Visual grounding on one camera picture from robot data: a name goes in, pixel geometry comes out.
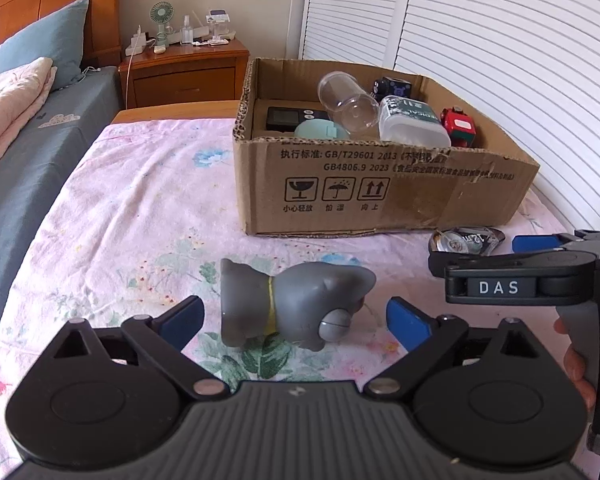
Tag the grey cat figurine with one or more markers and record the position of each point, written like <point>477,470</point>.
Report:
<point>300,305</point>

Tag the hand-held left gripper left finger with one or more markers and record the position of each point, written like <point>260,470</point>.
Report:
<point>185,317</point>

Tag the black cube toy red buttons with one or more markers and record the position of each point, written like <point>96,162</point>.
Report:
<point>392,87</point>

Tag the wide white louvered door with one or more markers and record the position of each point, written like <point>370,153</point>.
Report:
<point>520,60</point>

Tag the blue bedsheet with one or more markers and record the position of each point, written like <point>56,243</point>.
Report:
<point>30,185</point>

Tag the black flat device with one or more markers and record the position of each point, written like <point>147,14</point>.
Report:
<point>285,117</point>

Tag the narrow white louvered door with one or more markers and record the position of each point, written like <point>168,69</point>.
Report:
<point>350,10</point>

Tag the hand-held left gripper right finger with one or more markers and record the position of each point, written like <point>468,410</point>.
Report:
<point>405,317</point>

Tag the pink floral sheet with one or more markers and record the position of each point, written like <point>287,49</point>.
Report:
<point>130,210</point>

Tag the clear plastic jar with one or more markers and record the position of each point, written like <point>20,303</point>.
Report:
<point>345,97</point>

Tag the silver-lidded jar of gold pins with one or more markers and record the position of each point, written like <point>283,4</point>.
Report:
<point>460,240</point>

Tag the small green desk fan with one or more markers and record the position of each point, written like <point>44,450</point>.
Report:
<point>161,14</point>

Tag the blue pillow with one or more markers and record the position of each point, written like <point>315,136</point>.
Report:
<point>40,40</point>

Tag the white power strip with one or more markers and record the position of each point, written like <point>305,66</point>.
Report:
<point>136,47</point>

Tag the brown cardboard box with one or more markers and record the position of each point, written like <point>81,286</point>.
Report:
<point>380,195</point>

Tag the person's right hand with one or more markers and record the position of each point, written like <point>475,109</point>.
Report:
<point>577,375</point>

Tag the clear phone stand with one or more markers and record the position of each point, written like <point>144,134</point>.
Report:
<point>217,22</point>

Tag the teal rounded device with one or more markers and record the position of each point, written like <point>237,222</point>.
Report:
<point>320,130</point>

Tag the pink quilt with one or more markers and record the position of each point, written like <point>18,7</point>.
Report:
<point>10,105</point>

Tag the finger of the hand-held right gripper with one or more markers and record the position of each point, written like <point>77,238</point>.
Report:
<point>450,262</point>
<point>535,243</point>

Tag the white plastic bottle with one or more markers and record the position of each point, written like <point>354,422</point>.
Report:
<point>410,127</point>

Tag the clear spray bottle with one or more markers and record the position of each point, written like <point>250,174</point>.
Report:
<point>186,32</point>

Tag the wooden nightstand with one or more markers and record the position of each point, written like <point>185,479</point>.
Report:
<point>180,80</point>

